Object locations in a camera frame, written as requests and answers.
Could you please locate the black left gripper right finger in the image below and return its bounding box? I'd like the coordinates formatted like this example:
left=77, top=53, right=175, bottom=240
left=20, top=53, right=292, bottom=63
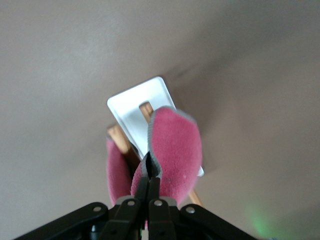
left=148, top=176, right=176, bottom=240

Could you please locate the brown table cover mat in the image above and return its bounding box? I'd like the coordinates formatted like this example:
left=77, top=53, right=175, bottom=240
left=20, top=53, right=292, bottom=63
left=0, top=0, right=320, bottom=240

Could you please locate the wooden rack rod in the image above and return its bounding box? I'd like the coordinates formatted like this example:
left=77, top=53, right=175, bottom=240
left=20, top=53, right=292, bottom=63
left=138, top=100, right=205, bottom=208

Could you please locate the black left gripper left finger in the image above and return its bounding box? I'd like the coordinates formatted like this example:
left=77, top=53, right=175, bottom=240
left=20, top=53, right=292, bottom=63
left=99, top=176, right=150, bottom=240

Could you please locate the white rectangular rack base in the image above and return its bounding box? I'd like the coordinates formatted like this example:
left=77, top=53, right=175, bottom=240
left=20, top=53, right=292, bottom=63
left=106, top=76, right=206, bottom=178

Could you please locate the pink cloth with grey back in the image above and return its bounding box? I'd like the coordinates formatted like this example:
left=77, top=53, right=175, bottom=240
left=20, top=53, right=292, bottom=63
left=105, top=105, right=203, bottom=208

